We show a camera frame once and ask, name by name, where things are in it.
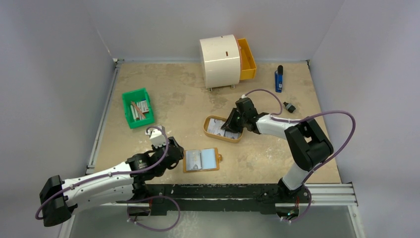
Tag blue black marker tool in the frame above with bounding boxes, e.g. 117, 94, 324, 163
274, 65, 283, 93

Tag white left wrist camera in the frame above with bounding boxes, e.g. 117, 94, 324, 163
145, 125, 167, 148

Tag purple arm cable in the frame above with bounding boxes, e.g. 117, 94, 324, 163
35, 126, 169, 221
243, 89, 356, 184

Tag card pack in bin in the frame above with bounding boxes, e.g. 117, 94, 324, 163
137, 100, 150, 113

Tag tan oval tray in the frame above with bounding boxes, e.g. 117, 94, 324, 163
203, 115, 243, 143

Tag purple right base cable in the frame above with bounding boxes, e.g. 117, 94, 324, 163
279, 185, 312, 225

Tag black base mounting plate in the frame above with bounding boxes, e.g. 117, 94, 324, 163
126, 183, 311, 218

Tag small black knob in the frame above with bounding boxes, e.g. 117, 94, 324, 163
283, 102, 296, 113

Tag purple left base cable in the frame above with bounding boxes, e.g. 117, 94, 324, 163
126, 192, 181, 232

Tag aluminium frame rail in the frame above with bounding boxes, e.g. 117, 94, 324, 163
59, 60, 357, 238

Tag green plastic bin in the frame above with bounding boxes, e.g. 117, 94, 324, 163
122, 88, 155, 129

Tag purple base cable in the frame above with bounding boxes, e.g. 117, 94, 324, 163
126, 192, 181, 232
279, 185, 312, 225

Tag white patterned credit card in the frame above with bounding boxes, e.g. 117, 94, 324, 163
186, 150, 202, 171

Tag cream round drawer cabinet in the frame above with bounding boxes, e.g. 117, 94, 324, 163
199, 34, 241, 91

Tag yellow leather card holder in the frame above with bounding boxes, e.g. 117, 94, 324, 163
183, 148, 223, 173

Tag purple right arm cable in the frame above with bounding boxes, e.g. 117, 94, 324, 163
243, 89, 356, 184

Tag pens in green bin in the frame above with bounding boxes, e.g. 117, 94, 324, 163
131, 102, 146, 120

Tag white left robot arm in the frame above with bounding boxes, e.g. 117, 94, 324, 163
36, 137, 184, 227

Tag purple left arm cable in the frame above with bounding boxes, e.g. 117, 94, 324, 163
35, 126, 169, 221

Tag yellow open drawer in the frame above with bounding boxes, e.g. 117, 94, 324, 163
237, 38, 257, 81

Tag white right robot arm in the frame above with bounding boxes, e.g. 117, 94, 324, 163
221, 97, 334, 202

